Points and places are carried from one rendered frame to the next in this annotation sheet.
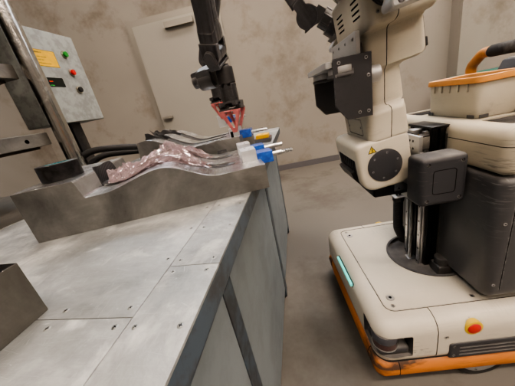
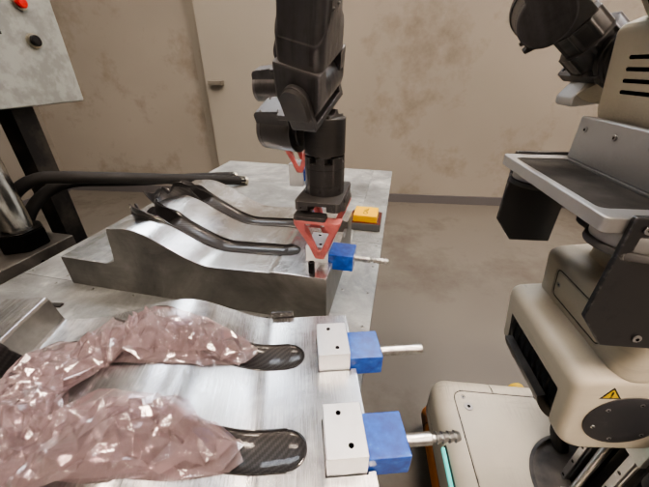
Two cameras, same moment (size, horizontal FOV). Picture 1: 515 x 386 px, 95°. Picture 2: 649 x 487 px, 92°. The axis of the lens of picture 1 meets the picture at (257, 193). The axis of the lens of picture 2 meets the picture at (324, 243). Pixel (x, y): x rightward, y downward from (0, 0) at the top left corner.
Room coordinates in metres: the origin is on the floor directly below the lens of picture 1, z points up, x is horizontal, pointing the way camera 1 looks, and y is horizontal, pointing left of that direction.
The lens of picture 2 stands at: (0.42, 0.02, 1.17)
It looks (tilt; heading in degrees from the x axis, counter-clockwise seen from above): 30 degrees down; 0
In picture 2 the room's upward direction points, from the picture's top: straight up
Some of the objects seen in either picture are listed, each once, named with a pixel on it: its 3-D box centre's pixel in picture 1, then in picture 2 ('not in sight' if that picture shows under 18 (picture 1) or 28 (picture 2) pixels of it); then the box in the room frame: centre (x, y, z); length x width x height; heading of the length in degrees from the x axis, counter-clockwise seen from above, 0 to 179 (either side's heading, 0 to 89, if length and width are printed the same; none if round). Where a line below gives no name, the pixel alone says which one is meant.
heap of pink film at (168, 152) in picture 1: (159, 158); (113, 380); (0.62, 0.23, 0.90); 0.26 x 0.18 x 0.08; 95
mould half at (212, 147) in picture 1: (188, 148); (219, 234); (0.98, 0.24, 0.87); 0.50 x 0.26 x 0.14; 78
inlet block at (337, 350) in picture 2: (260, 148); (370, 351); (0.69, -0.04, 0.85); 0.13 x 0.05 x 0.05; 95
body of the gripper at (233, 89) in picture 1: (229, 95); (324, 178); (0.87, 0.02, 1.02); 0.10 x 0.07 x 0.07; 168
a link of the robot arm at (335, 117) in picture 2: (224, 76); (321, 134); (0.87, 0.03, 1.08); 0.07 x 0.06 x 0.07; 61
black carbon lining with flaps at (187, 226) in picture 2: (187, 135); (219, 214); (0.96, 0.22, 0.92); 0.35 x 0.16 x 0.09; 78
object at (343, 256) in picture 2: (249, 132); (348, 257); (0.86, -0.02, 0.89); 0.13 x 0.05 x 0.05; 78
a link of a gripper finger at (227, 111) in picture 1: (233, 117); (322, 228); (0.85, 0.03, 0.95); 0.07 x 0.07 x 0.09; 78
